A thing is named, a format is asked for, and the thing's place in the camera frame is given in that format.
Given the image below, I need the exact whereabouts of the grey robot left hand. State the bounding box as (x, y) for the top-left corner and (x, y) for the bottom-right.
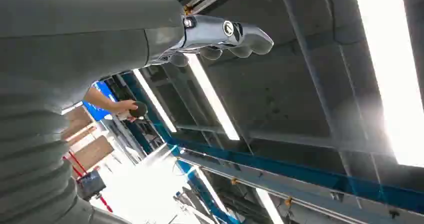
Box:
(0, 0), (275, 113)

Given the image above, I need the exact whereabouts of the person's hand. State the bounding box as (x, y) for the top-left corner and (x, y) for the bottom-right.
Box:
(111, 99), (140, 123)

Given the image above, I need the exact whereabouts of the brown cardboard panel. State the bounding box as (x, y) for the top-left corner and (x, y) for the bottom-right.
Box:
(60, 106), (98, 141)
(67, 135), (116, 172)

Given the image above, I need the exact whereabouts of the dark round object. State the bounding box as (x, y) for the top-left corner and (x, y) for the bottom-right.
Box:
(128, 101), (149, 119)

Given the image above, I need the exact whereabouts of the long ceiling strip light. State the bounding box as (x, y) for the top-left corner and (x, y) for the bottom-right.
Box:
(194, 166), (230, 214)
(184, 52), (241, 142)
(132, 69), (178, 134)
(255, 187), (286, 224)

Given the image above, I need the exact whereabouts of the red pole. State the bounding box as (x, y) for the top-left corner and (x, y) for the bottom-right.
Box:
(62, 150), (114, 214)

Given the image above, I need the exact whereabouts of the dark box on pole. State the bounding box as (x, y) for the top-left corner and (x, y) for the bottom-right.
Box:
(76, 169), (107, 202)

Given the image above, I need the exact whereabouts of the blue ceiling beam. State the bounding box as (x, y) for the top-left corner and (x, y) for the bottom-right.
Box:
(120, 71), (424, 224)

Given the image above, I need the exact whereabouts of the wide ceiling light panel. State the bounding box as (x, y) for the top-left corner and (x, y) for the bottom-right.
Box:
(352, 0), (424, 169)

